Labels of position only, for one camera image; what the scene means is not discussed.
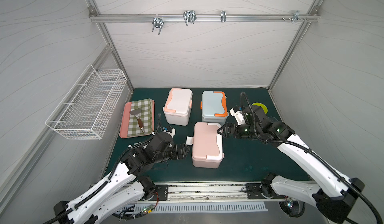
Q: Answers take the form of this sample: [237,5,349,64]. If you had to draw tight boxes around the spatula with wooden handle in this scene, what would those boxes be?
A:
[130,108,145,134]

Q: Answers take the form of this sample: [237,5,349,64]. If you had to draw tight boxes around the white peach first aid kit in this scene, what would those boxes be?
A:
[163,88,193,126]

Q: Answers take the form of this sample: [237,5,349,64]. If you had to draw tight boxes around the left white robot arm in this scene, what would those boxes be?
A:
[47,132,190,224]

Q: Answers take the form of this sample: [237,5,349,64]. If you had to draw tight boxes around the metal hook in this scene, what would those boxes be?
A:
[183,10,197,26]
[152,17,164,35]
[221,11,227,23]
[282,11,309,23]

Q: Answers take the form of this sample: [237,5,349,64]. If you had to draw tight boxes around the green checkered cloth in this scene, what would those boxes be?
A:
[127,99,153,138]

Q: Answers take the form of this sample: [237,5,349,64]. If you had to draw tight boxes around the white wire basket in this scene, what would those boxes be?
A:
[45,64,127,140]

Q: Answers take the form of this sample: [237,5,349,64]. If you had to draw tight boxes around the green bowl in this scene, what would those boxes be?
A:
[252,103,268,116]

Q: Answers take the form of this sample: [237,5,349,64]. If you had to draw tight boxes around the pink tray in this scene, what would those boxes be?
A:
[119,99,155,139]

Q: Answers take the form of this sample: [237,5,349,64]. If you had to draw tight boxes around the aluminium crossbar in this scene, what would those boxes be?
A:
[90,13,321,23]

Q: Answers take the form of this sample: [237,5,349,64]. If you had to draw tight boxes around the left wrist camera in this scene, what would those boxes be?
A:
[162,126,176,137]

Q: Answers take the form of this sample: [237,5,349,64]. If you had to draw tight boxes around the blue orange first aid kit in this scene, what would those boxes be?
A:
[201,91,229,126]

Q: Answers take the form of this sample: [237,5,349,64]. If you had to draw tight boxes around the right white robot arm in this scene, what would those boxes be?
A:
[217,106,383,224]

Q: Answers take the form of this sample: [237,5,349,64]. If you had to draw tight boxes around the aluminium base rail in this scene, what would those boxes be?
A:
[83,180,331,206]

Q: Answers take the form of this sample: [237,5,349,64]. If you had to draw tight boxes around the pink first aid kit box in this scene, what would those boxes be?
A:
[186,122,225,169]

